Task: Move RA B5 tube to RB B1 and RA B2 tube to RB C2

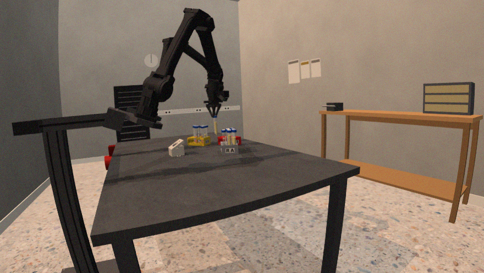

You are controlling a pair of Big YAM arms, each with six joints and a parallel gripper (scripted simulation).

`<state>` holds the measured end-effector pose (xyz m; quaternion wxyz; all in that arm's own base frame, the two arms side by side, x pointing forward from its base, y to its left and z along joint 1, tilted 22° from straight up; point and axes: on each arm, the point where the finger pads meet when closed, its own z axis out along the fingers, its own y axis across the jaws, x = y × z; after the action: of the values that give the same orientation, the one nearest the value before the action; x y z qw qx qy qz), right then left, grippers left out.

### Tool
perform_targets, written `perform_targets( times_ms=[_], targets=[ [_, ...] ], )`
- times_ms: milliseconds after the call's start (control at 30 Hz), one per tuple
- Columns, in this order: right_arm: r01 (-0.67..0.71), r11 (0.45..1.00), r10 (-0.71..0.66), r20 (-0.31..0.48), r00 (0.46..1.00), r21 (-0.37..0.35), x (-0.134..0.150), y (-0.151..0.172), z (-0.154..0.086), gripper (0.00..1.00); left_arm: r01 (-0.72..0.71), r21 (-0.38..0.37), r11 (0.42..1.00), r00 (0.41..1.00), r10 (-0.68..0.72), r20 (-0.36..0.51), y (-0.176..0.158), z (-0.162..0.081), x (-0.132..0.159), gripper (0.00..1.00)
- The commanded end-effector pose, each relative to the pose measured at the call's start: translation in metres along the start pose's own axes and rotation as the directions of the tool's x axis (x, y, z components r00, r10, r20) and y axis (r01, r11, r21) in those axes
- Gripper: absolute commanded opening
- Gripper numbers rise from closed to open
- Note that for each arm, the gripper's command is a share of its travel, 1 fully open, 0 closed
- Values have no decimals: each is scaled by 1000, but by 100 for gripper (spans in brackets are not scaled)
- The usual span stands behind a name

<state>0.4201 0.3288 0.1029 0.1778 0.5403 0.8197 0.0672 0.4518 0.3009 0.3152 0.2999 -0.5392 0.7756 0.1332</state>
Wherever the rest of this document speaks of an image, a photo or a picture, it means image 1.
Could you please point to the yellow tube rack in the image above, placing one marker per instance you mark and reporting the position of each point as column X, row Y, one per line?
column 206, row 141

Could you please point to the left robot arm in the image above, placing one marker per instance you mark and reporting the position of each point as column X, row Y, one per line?
column 188, row 50

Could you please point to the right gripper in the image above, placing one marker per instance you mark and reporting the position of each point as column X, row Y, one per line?
column 213, row 104

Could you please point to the red lego plate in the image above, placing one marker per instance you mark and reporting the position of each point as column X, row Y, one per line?
column 238, row 140

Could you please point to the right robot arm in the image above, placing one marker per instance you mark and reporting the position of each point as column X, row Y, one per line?
column 154, row 88

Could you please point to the grey tube rack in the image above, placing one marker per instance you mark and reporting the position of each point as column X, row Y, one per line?
column 229, row 149

